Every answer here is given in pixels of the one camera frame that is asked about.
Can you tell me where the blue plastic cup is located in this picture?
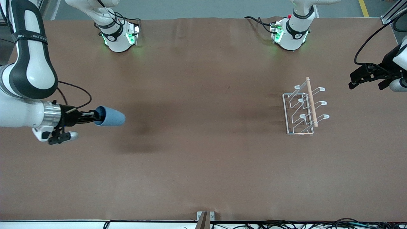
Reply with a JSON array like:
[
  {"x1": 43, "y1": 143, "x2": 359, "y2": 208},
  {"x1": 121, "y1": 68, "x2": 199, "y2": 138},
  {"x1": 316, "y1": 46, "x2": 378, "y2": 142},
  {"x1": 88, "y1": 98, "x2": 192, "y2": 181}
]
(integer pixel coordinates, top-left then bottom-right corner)
[{"x1": 93, "y1": 106, "x2": 126, "y2": 127}]

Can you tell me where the metal base connector box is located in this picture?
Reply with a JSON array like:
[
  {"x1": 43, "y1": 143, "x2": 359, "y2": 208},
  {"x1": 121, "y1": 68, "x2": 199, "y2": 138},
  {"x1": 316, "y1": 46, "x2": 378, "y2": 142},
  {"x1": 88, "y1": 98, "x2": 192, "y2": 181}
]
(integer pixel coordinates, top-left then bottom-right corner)
[
  {"x1": 270, "y1": 20, "x2": 284, "y2": 44},
  {"x1": 127, "y1": 22, "x2": 141, "y2": 45}
]

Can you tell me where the brown table cover sheet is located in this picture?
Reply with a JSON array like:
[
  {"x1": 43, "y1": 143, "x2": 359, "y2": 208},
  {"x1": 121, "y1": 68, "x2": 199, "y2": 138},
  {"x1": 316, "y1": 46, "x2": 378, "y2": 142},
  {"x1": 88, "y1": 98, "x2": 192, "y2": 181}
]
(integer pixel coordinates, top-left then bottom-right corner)
[{"x1": 0, "y1": 17, "x2": 407, "y2": 222}]

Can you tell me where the white wire cup holder rack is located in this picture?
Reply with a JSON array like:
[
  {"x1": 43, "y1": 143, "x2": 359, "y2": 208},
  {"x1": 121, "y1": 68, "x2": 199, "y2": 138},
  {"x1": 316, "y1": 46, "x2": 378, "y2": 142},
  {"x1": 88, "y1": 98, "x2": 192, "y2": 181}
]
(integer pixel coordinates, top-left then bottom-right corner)
[{"x1": 282, "y1": 77, "x2": 330, "y2": 136}]

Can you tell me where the aluminium frame profile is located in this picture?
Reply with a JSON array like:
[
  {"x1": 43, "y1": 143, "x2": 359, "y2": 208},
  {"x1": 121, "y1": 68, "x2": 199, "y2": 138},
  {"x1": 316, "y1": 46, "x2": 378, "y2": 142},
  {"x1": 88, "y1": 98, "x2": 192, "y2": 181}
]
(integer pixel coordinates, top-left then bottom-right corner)
[{"x1": 380, "y1": 0, "x2": 407, "y2": 24}]

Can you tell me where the black right arm base cable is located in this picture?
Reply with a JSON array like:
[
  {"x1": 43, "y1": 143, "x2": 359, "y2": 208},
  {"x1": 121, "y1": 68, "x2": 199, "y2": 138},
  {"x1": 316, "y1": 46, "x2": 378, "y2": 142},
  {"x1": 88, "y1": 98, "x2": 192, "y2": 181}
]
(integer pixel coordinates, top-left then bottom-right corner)
[{"x1": 94, "y1": 0, "x2": 141, "y2": 30}]

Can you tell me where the black arm base cable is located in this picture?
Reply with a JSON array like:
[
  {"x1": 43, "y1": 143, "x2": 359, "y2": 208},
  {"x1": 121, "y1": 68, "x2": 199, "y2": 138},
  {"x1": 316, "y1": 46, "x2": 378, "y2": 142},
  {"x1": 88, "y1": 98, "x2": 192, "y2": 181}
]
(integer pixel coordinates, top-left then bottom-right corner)
[
  {"x1": 244, "y1": 16, "x2": 276, "y2": 34},
  {"x1": 94, "y1": 0, "x2": 141, "y2": 30}
]

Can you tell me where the black left arm base cable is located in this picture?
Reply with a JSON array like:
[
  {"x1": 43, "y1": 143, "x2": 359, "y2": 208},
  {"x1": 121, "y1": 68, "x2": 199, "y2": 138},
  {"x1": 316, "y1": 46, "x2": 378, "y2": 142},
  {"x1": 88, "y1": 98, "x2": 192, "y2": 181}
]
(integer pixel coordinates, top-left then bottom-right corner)
[{"x1": 244, "y1": 16, "x2": 276, "y2": 34}]

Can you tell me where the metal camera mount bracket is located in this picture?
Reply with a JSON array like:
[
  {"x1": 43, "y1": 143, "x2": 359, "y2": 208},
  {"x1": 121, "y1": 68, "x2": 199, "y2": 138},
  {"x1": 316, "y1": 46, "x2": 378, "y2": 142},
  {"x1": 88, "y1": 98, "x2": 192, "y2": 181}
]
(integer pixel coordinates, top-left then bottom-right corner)
[{"x1": 195, "y1": 211, "x2": 215, "y2": 229}]

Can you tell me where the black cable bundle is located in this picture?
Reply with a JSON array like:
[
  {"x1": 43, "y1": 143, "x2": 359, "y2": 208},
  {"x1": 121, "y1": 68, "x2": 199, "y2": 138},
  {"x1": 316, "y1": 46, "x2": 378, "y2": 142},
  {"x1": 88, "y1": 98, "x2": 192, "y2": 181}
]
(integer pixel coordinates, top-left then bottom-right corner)
[{"x1": 210, "y1": 218, "x2": 407, "y2": 229}]

